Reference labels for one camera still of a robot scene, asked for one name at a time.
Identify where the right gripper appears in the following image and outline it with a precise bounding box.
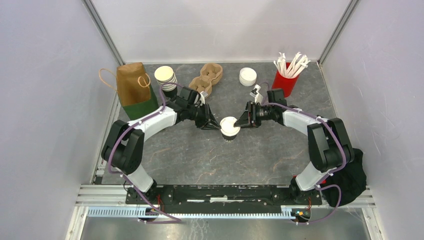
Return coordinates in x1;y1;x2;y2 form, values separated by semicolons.
234;101;274;129

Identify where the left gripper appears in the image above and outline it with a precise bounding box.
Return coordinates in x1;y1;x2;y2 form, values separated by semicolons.
187;103;221;132

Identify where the white cup lid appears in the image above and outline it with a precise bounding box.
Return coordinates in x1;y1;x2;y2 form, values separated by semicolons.
220;116;241;137

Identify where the black paper coffee cup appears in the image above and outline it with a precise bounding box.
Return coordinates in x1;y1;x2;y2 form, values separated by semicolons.
221;132;237;143

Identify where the brown paper bag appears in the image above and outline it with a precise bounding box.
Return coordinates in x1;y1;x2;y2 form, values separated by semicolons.
98;62;152;107

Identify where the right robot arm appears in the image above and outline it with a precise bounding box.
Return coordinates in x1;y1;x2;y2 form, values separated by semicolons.
234;88;355;204

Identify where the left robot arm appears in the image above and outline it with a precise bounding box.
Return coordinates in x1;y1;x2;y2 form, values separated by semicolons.
101;87;221;204

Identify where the stack of white lids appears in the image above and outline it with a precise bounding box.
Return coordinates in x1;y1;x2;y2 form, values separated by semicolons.
239;67;257;87

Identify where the cardboard cup carrier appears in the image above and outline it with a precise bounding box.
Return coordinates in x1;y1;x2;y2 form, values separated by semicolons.
188;62;223;96

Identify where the red straw holder cup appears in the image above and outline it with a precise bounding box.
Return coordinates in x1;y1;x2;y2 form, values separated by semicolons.
271;70;299;98

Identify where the stack of paper cups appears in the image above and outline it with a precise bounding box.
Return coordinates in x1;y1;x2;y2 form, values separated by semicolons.
154;65;178;99

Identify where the green box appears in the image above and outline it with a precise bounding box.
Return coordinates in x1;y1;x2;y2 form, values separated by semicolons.
122;86;159;120

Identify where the black cloth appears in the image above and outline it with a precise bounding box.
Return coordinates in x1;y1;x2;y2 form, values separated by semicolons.
324;148;367;206

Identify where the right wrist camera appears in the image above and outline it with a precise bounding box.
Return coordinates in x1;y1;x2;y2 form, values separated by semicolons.
249;84;264;106

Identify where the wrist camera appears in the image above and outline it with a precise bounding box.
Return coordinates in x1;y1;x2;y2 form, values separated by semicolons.
249;84;264;106
198;91;209;106

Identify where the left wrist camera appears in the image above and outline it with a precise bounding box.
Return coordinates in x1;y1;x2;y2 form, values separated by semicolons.
198;91;209;106

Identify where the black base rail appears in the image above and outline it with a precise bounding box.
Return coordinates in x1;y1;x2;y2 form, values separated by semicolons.
145;184;323;215

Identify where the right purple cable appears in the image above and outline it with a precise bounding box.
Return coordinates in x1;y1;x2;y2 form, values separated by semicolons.
258;82;348;226

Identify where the purple cable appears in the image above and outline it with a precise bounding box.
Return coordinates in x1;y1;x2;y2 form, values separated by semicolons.
258;82;348;226
106;82;186;226

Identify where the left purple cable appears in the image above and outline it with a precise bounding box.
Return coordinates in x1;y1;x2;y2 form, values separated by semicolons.
106;82;186;226

